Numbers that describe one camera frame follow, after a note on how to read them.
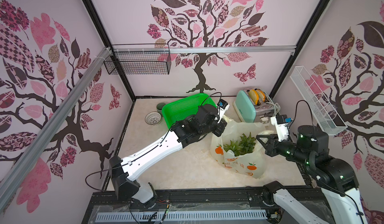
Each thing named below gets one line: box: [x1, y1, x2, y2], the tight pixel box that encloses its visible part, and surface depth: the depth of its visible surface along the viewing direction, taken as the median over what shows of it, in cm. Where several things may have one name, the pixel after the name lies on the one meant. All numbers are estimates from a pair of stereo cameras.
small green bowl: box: [156, 102, 166, 113], surface depth 108 cm
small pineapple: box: [223, 139, 244, 157], surface depth 74 cm
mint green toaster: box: [233, 88, 275, 123], surface depth 96 cm
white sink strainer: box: [144, 111, 162, 125], surface depth 106 cm
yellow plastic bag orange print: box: [210, 115, 274, 179], surface depth 72 cm
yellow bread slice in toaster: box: [249, 89, 259, 105], surface depth 96 cm
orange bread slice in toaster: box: [256, 89, 266, 103], surface depth 97 cm
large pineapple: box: [239, 131, 256, 155], surface depth 77 cm
